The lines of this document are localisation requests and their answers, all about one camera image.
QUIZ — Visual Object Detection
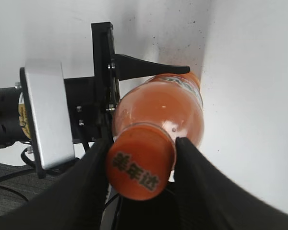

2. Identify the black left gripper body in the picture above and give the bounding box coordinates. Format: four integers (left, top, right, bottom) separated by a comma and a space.
64, 22, 120, 144

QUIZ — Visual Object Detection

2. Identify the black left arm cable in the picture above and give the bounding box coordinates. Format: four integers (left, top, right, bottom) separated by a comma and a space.
0, 141, 125, 230

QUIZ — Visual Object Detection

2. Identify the orange soda bottle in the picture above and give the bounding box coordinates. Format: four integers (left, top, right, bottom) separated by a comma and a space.
112, 72, 204, 147

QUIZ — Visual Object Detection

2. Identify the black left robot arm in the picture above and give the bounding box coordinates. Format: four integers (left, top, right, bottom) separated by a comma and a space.
0, 22, 190, 149

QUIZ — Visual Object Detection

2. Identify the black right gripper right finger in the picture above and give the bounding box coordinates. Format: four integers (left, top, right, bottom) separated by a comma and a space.
174, 138, 288, 230

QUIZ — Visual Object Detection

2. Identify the orange bottle cap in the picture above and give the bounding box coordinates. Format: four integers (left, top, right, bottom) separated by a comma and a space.
105, 123, 176, 201

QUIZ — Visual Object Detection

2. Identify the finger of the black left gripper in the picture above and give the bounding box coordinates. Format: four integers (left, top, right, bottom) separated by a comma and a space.
114, 54, 190, 81

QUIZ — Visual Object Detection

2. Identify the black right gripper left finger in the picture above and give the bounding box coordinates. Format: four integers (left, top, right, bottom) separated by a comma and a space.
0, 139, 109, 230

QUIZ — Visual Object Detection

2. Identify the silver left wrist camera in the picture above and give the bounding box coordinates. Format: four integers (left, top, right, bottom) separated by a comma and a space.
20, 59, 75, 178

